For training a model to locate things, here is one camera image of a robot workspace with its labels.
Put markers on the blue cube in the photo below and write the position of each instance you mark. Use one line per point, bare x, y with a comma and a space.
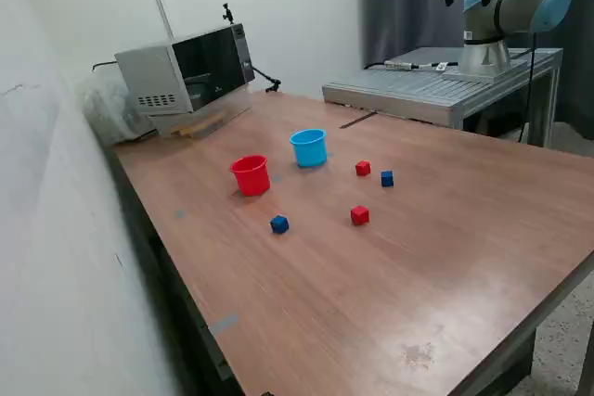
279, 225
387, 179

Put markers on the red cube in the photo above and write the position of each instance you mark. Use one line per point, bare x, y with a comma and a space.
359, 216
363, 169

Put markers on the aluminium robot base table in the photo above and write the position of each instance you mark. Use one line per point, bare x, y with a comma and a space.
417, 85

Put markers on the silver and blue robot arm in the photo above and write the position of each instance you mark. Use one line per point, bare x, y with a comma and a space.
510, 11

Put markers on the dark grey curtain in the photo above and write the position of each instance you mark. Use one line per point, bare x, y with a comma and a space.
408, 20

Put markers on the silver connector box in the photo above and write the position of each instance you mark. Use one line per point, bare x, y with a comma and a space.
401, 65

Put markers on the dark flat strip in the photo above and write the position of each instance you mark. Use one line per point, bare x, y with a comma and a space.
357, 120

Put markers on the blue plastic cup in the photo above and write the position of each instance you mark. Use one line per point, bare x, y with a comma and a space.
310, 152

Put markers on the clear plastic box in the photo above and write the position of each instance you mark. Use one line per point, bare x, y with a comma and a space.
232, 111

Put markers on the red plastic cup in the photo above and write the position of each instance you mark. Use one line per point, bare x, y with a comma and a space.
253, 180

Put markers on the white thin rod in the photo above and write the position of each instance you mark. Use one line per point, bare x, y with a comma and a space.
164, 18

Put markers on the wooden sticks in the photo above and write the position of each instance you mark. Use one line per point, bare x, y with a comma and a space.
195, 128

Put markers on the silver microwave oven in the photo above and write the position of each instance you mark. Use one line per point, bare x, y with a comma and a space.
153, 76

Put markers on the clear plastic bag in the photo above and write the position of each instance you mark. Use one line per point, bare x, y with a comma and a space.
107, 108

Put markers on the large grey tape piece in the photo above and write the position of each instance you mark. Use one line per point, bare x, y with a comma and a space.
224, 324

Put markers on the small black camera mount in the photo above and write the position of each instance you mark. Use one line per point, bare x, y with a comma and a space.
227, 13

